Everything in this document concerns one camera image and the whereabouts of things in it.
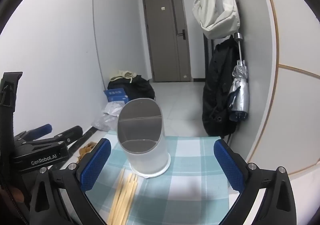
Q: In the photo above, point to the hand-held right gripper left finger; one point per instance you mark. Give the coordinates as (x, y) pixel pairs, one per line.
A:
(96, 165)

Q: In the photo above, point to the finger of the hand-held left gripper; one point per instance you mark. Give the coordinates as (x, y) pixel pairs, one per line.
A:
(41, 130)
(71, 133)

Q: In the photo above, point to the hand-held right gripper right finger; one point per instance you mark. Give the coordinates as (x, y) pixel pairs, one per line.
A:
(228, 165)

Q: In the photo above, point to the pile of wooden chopsticks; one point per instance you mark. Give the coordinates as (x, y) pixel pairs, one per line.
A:
(122, 202)

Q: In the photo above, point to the white plastic utensil holder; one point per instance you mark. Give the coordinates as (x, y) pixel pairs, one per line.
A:
(150, 160)

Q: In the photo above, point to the person's left hand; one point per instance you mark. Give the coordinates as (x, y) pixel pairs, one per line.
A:
(16, 193)

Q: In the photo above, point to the brown crumpled object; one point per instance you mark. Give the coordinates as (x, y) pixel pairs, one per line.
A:
(86, 150)

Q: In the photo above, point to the clear plastic bag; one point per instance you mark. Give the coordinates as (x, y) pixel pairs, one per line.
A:
(107, 117)

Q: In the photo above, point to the teal checked tablecloth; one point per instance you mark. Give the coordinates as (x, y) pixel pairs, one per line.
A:
(190, 155)

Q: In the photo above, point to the blue cardboard box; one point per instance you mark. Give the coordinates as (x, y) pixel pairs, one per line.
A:
(115, 94)

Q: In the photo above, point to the silver folded umbrella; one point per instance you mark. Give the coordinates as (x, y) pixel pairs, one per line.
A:
(241, 95)

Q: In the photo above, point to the black hanging jacket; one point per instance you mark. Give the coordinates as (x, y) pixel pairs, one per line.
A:
(217, 90)

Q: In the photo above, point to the white panel with gold trim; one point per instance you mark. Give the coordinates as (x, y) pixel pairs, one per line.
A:
(287, 115)

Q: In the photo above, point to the pale yellow cloth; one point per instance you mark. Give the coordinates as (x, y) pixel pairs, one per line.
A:
(122, 74)

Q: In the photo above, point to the black bag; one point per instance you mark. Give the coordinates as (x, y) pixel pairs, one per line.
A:
(140, 87)

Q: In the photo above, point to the grey-brown door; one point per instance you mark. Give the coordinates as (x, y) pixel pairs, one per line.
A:
(162, 47)

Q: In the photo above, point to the white fabric bag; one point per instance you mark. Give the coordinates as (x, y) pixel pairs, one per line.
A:
(212, 8)

